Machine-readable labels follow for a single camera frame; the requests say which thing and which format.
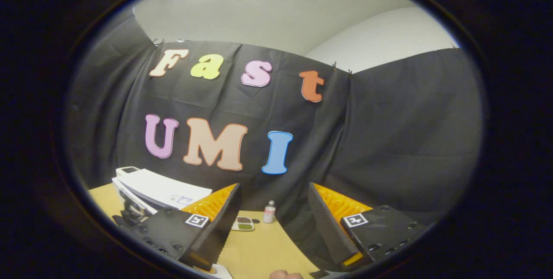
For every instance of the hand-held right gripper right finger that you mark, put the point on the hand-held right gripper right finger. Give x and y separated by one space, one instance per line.
330 231

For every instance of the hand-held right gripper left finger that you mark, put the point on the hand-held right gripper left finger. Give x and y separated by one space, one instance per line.
218 236

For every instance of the white tray of food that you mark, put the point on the white tray of food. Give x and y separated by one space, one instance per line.
244 223

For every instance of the white microwave oven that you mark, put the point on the white microwave oven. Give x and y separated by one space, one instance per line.
160 190

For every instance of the white square plate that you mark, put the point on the white square plate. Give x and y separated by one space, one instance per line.
221 271

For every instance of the small pink label bottle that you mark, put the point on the small pink label bottle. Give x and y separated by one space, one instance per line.
269 213

